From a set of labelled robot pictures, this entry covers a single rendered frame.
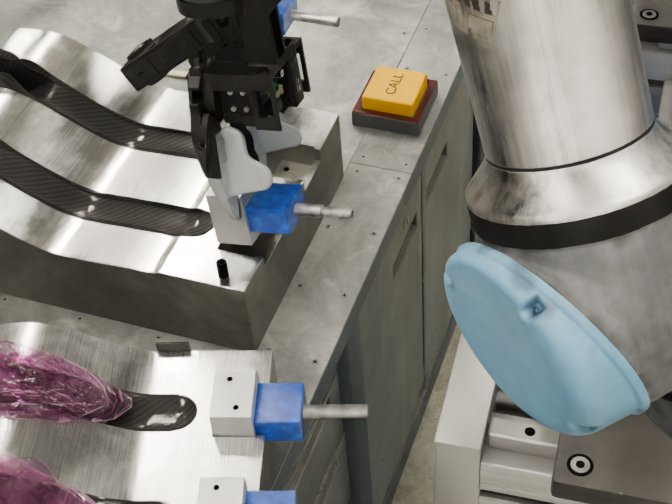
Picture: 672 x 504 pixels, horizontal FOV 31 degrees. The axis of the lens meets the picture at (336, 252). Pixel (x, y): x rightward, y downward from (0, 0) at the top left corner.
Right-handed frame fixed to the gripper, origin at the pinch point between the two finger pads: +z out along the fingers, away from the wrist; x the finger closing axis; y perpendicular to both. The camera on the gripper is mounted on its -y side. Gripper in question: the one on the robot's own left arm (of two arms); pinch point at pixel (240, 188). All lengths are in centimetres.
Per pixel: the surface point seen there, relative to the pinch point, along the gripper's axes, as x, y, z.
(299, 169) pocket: 12.7, -0.2, 6.0
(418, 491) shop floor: 44, -6, 89
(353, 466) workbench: 18, -4, 56
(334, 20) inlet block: 27.8, -0.5, -3.3
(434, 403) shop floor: 62, -8, 86
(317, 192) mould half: 11.9, 1.7, 8.2
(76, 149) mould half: 5.5, -21.2, 0.7
